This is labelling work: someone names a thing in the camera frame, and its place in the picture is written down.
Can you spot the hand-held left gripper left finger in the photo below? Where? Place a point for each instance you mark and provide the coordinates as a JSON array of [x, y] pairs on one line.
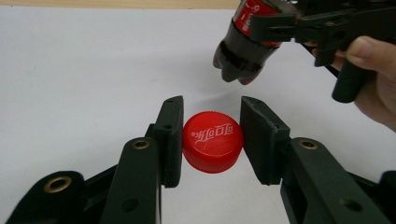
[[140, 186]]

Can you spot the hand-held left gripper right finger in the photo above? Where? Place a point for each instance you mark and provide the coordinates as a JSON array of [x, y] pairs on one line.
[[311, 186]]

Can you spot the dark cola bottle red label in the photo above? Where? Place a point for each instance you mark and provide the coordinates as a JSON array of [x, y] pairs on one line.
[[239, 53]]

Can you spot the red bottle cap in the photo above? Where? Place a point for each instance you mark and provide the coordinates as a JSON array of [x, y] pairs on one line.
[[211, 149]]

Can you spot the light wooden table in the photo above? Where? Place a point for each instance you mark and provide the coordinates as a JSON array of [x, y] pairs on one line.
[[93, 3]]

